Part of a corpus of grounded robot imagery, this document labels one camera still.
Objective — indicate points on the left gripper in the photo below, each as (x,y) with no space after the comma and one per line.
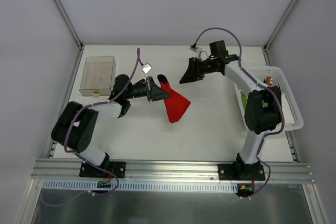
(150,89)

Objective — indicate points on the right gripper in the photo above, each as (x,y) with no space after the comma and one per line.
(196,68)

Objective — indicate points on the iridescent purple spoon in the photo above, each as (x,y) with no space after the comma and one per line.
(162,79)

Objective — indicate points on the red paper napkin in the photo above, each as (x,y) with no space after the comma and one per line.
(176,105)

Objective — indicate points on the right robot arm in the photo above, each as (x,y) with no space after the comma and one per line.
(263,113)

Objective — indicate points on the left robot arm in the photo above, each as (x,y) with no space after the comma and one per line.
(74,128)

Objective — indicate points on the left green napkin roll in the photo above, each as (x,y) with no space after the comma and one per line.
(244,101)

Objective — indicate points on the clear plastic box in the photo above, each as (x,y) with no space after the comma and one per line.
(98,76)

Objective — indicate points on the copper spoon in basket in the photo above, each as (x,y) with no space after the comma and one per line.
(269,81)

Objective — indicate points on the white plastic basket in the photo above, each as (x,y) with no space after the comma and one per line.
(293,117)

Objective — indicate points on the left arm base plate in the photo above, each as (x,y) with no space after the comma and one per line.
(117,168)

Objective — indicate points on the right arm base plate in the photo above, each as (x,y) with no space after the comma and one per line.
(246,172)

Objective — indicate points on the white slotted cable duct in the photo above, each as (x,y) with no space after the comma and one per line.
(140,186)

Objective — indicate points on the aluminium front rail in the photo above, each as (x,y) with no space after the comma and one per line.
(172,171)

